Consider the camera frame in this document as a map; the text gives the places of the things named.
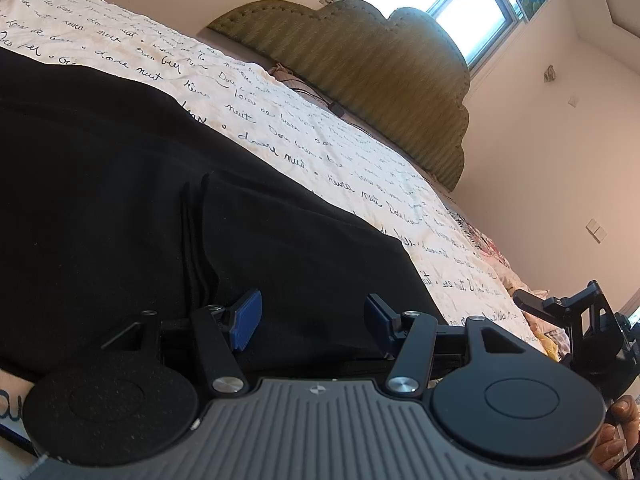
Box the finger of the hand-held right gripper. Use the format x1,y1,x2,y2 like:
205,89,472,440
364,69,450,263
513,288,576,332

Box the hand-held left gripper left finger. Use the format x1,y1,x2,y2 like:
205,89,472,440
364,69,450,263
99,288,264,397

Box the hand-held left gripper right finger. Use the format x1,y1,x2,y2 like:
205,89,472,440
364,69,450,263
364,293,532,400

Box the black pants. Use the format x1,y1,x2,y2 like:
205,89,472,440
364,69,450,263
0,47,448,383

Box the person's right hand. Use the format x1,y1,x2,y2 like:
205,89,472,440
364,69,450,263
595,394,640,477

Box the patterned pink cloth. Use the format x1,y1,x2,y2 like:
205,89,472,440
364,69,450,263
450,207,516,286

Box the white script printed blanket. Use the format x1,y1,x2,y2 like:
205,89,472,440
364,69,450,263
0,0,546,441

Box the olive upholstered headboard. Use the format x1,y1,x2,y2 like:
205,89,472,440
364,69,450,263
206,0,472,193

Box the window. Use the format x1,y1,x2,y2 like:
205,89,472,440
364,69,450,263
322,0,528,72

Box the white light switch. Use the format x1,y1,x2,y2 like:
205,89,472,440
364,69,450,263
585,217,609,244

